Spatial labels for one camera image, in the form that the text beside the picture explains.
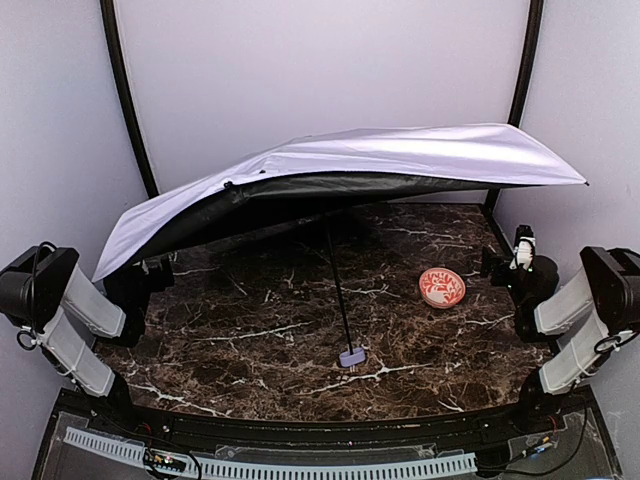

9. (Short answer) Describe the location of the lavender folding umbrella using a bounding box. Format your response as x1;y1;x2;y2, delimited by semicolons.
92;122;590;371

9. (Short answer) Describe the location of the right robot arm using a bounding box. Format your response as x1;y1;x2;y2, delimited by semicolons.
480;237;639;431

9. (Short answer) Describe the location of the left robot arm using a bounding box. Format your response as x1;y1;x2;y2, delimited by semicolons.
1;241;175;431

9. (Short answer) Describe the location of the red patterned ceramic bowl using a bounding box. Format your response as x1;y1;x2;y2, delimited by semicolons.
419;267;466;309

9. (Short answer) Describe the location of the small circuit board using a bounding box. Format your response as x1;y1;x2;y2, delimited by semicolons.
143;449;187;473

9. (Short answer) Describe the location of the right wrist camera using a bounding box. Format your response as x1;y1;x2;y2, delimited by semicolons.
509;225;536;270

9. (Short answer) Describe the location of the black front rail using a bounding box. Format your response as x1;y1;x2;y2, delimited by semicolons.
134;406;525;450

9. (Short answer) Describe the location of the grey slotted cable duct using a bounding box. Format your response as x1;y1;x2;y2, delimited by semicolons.
63;427;477;479

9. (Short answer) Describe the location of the right black frame post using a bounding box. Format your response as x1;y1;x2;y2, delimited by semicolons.
480;0;545;221

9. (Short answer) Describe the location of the black frame post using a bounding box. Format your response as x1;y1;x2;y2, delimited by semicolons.
480;0;545;221
99;0;159;198

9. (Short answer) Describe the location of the left black frame post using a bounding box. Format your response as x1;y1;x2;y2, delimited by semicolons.
99;0;159;198

